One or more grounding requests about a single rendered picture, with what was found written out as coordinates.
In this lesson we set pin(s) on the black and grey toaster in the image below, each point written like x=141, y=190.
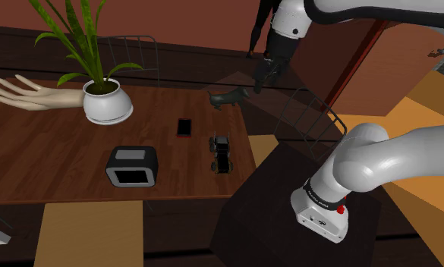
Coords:
x=132, y=166

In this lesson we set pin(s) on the green plant in white pot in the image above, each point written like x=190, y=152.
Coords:
x=105, y=100

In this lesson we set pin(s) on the black phone with red rim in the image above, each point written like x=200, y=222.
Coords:
x=184, y=127

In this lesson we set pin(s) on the brown wooden table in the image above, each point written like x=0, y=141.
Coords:
x=58, y=159

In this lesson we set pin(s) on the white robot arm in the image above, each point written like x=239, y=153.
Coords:
x=373, y=162

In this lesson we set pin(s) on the dark robot stand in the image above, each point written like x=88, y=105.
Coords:
x=266, y=218

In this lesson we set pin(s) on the beige mannequin hand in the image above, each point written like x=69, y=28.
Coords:
x=29, y=97

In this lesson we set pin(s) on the black dog figure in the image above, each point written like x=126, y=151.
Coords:
x=227, y=98

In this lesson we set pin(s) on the black toy truck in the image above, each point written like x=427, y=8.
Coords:
x=221, y=153

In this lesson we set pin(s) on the brown door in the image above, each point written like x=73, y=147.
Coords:
x=384, y=77

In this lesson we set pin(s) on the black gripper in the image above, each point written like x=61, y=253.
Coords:
x=279, y=48

